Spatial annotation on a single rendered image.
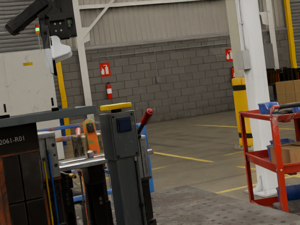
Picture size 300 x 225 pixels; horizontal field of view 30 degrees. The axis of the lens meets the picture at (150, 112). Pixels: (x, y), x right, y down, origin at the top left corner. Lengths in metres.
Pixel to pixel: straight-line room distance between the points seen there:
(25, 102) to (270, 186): 5.21
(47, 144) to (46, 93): 8.24
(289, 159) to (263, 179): 1.97
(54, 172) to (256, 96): 4.11
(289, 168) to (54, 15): 2.49
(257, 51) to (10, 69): 5.16
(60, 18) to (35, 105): 8.34
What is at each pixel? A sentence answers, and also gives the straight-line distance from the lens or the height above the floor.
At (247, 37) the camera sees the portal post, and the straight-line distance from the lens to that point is 5.42.
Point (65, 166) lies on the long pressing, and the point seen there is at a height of 1.00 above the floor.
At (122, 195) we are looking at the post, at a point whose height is 0.94.
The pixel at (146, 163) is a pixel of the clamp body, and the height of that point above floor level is 0.98.
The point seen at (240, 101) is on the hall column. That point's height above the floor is 0.74.
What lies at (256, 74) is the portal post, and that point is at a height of 1.15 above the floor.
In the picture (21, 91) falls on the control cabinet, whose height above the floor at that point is 1.33.
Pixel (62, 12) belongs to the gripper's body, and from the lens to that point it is 1.32.
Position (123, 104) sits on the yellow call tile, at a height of 1.16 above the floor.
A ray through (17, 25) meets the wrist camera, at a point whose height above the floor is 1.37.
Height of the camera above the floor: 1.20
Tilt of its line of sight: 3 degrees down
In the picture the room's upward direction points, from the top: 8 degrees counter-clockwise
